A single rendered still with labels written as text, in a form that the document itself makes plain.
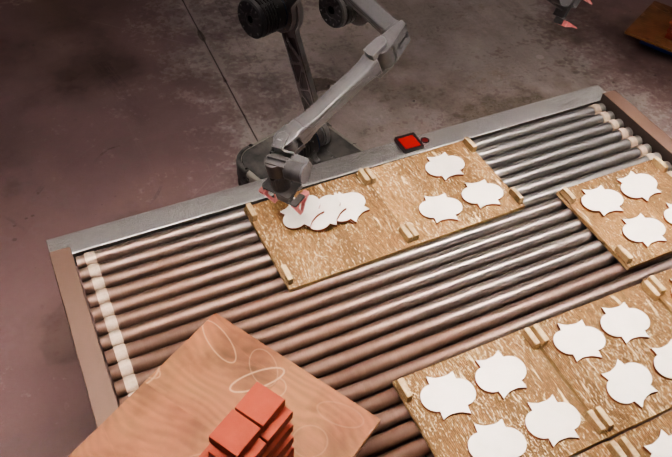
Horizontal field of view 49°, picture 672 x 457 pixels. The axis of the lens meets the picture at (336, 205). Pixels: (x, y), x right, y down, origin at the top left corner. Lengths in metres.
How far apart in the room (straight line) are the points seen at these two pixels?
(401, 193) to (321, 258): 0.38
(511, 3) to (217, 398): 4.08
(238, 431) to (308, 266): 0.83
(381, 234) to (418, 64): 2.47
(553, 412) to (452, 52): 3.13
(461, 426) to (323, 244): 0.67
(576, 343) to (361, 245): 0.66
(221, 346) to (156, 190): 1.96
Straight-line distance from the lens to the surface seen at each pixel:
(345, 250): 2.21
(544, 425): 1.97
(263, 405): 1.45
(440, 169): 2.48
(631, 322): 2.24
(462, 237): 2.33
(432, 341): 2.06
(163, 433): 1.78
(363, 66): 2.14
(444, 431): 1.91
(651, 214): 2.58
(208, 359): 1.86
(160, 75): 4.48
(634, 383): 2.12
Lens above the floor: 2.60
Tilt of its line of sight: 46 degrees down
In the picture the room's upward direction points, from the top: 4 degrees clockwise
